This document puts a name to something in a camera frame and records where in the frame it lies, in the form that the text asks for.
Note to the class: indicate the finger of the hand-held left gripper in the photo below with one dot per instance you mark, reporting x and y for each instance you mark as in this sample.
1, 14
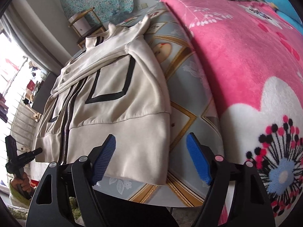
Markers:
30, 153

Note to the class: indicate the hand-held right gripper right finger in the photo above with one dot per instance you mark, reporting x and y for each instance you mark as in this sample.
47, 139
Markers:
200, 160

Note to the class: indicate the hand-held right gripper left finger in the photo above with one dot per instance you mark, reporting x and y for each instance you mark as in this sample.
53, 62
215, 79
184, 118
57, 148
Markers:
105, 160

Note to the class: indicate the beige zip jacket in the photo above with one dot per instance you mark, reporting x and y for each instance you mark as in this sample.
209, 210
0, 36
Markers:
118, 94

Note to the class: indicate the person's left forearm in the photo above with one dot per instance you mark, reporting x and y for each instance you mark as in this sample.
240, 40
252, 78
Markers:
16, 195

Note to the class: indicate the grey pink hanging clothes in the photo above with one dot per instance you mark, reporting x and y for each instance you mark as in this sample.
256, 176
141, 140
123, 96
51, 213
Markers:
3, 108

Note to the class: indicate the person's left hand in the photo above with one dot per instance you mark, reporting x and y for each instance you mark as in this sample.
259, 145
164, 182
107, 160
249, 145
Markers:
26, 182

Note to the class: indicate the metal window railing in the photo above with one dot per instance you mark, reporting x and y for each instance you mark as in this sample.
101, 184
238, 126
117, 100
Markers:
21, 118

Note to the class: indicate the beige slipper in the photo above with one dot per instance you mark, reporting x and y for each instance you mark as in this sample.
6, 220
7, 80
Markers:
37, 117

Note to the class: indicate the dark cabinet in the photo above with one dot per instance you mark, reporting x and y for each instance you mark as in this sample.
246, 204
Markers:
45, 92

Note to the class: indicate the patterned tablecloth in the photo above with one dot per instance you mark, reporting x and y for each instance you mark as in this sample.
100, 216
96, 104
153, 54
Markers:
189, 94

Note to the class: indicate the grey curtain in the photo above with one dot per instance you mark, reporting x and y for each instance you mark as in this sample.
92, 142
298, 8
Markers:
28, 45

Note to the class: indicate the pink floral blanket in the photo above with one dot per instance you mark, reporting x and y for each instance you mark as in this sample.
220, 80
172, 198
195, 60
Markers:
236, 52

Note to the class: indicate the wooden chair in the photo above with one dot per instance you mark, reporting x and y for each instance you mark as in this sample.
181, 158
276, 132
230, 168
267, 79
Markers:
90, 32

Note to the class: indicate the white box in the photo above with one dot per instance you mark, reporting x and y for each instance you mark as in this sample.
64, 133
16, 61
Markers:
81, 23

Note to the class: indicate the blue plush toy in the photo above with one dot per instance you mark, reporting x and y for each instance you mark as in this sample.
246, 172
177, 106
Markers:
284, 2

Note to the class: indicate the wall socket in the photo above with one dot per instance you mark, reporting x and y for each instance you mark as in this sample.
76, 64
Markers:
142, 6

